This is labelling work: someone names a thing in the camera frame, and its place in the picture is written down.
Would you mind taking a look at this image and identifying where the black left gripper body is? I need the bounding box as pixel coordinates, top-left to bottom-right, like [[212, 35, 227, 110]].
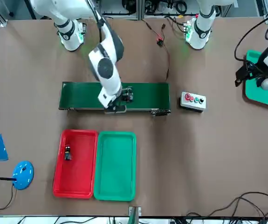
[[245, 59, 265, 76]]

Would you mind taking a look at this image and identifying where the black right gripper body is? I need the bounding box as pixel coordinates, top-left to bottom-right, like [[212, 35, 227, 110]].
[[114, 88, 125, 106]]

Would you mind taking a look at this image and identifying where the grey push-button control box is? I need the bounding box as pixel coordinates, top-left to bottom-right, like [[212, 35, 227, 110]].
[[179, 91, 206, 112]]

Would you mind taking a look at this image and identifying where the green belt conveyor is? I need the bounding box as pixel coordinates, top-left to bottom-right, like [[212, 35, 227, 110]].
[[58, 81, 172, 117]]

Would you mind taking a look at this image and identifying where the small green plastic tray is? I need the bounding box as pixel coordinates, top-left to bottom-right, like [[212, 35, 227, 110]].
[[245, 49, 268, 108]]

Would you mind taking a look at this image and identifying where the large green plastic tray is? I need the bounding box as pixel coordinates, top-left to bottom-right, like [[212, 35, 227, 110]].
[[93, 131, 137, 202]]

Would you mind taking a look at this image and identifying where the red plastic tray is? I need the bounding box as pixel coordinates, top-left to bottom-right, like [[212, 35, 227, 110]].
[[52, 129, 99, 199]]

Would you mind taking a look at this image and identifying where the blue desk lamp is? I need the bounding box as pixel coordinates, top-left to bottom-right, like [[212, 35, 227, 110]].
[[0, 133, 34, 190]]

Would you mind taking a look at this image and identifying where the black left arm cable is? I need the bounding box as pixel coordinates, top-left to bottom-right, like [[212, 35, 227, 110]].
[[234, 14, 268, 63]]

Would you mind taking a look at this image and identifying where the red black conveyor cable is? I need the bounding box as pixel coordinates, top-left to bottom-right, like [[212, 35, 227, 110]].
[[142, 18, 171, 81]]

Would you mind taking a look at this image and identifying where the aluminium frame post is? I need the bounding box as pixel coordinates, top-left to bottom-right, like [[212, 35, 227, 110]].
[[128, 206, 142, 224]]

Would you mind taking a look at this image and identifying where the black lamp cable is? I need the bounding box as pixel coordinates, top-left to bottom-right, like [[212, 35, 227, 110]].
[[0, 185, 17, 217]]

